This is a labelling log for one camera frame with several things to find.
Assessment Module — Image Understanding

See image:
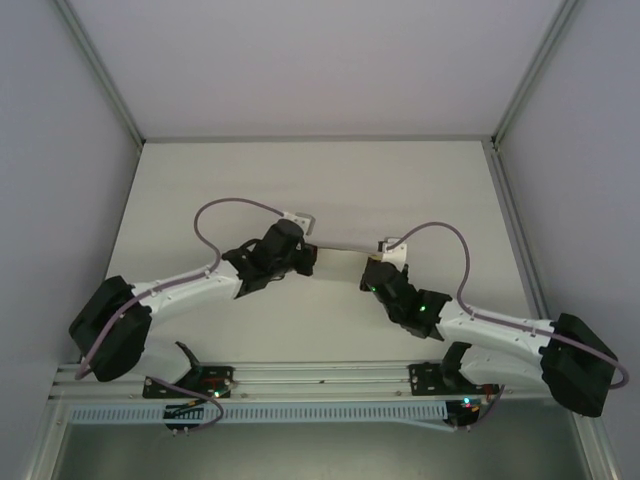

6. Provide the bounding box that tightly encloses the white paper box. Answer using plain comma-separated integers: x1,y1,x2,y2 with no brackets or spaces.
313,241,387,262

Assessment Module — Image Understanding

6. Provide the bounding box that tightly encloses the black controller board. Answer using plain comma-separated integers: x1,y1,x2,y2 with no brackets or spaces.
162,404,207,434
446,398,482,432

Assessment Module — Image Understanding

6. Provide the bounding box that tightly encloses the grey metal sheet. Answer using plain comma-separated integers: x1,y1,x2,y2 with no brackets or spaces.
52,422,599,480

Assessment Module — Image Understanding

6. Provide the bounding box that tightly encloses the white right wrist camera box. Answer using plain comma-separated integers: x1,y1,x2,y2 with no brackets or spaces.
376,236,410,274

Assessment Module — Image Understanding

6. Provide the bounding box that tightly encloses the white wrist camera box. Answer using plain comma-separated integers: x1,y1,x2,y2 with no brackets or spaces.
278,208,317,236
376,236,410,274

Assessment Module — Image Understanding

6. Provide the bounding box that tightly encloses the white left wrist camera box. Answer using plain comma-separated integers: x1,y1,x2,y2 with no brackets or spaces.
278,208,317,236

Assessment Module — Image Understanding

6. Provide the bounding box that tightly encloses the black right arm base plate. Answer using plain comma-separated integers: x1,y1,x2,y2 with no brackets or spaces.
408,360,501,396

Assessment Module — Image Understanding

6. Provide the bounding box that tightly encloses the aluminium mounting rail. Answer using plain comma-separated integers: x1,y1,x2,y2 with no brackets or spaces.
48,355,592,402

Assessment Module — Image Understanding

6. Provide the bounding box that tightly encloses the aluminium frame crossbar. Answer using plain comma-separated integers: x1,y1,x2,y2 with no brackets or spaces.
142,133,496,145

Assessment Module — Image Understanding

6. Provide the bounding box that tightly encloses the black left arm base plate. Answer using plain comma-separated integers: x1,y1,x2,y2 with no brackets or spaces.
143,365,236,400

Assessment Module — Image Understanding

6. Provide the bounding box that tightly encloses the aluminium side rail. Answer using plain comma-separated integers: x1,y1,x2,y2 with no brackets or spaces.
483,142,569,357

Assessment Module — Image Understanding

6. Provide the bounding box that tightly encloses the white slotted cable duct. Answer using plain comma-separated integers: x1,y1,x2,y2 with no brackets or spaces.
69,402,449,424

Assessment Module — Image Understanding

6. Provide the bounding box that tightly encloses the aluminium frame post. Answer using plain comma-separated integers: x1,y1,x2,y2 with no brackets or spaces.
49,0,147,147
490,0,587,147

